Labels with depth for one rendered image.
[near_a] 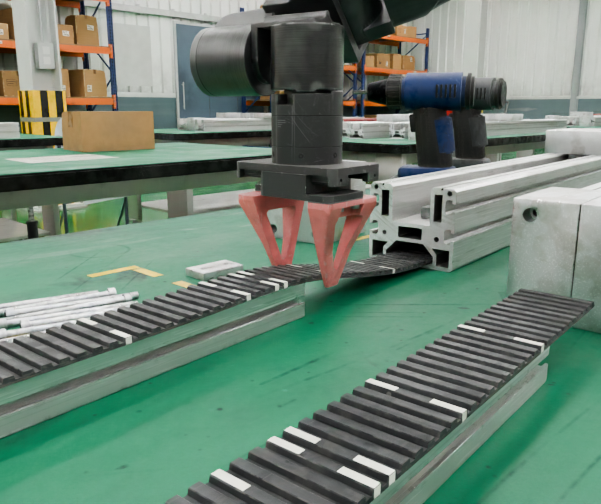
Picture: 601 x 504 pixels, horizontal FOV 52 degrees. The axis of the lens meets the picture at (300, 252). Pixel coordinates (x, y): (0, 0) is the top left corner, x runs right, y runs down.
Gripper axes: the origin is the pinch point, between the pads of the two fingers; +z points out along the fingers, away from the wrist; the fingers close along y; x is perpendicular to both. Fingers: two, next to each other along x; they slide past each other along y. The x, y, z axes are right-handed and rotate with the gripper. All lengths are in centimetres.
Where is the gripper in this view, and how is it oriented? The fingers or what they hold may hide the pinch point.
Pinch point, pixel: (306, 271)
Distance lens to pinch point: 52.0
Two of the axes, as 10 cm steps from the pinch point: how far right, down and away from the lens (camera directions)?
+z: 0.0, 9.7, 2.3
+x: -6.4, 1.7, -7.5
